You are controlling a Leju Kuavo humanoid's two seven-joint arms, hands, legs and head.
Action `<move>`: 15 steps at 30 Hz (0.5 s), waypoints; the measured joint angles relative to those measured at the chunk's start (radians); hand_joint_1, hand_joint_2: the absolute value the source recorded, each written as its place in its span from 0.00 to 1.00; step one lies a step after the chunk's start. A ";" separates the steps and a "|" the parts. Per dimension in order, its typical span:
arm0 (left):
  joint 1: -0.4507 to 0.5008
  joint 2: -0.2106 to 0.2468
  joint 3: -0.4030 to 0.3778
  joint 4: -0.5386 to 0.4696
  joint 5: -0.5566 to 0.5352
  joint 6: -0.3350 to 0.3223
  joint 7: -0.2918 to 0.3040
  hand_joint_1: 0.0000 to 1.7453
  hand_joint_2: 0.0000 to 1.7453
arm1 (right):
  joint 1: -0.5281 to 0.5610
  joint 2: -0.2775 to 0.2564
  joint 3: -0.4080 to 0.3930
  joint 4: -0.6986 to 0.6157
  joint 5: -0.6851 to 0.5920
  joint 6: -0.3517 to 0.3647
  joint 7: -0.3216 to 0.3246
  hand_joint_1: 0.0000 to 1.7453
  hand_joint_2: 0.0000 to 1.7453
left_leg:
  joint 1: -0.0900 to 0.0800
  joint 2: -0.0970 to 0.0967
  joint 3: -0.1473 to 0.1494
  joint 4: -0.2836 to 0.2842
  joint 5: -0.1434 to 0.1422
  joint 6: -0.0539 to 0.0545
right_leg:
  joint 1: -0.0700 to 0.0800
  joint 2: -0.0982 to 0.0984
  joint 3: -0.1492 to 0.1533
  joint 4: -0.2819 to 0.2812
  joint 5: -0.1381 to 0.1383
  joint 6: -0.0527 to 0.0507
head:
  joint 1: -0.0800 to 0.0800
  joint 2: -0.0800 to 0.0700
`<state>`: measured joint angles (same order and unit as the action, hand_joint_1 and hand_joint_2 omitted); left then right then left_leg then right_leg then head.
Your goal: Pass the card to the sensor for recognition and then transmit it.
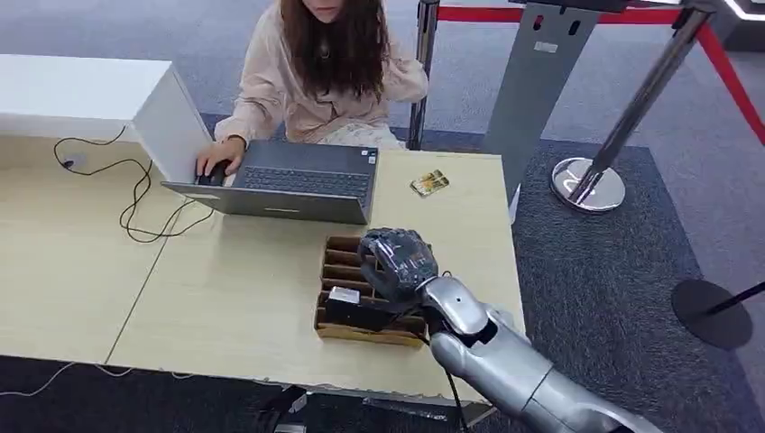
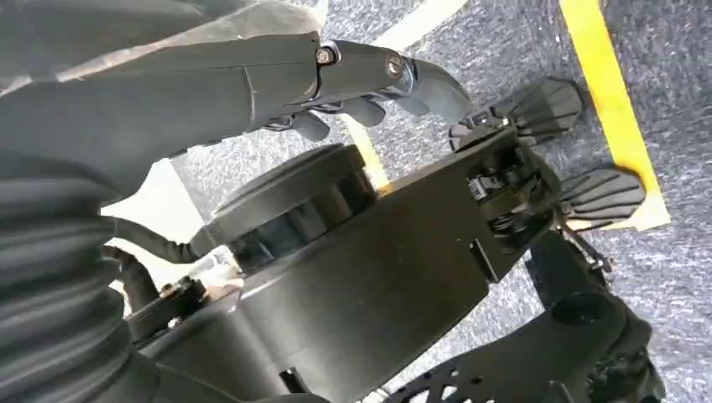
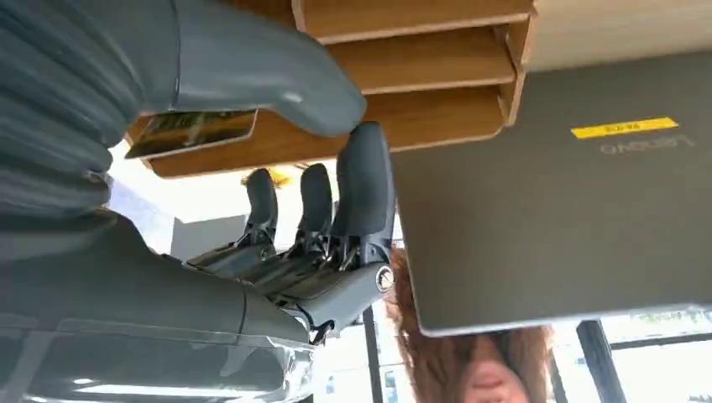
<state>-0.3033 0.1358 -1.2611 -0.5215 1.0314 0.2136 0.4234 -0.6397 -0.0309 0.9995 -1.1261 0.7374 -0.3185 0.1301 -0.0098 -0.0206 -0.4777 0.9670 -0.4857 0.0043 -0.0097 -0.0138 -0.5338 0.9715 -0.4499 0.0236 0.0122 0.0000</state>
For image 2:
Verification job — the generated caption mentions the pale narrow floor tape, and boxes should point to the pale narrow floor tape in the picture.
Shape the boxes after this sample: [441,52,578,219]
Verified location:
[339,0,469,193]

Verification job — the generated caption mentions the black robot leg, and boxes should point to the black robot leg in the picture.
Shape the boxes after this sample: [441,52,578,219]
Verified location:
[384,228,667,403]

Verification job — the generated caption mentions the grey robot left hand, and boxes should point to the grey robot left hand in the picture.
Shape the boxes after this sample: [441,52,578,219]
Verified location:
[0,0,471,204]

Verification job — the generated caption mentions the black robot torso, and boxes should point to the black robot torso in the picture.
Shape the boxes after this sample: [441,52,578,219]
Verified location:
[128,124,563,403]

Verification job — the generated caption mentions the black ribbed robot foot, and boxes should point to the black ribbed robot foot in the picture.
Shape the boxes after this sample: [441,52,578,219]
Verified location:
[449,76,586,152]
[558,166,648,233]

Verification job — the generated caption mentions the wide yellow floor tape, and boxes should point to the wide yellow floor tape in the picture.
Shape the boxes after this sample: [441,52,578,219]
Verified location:
[558,0,673,233]

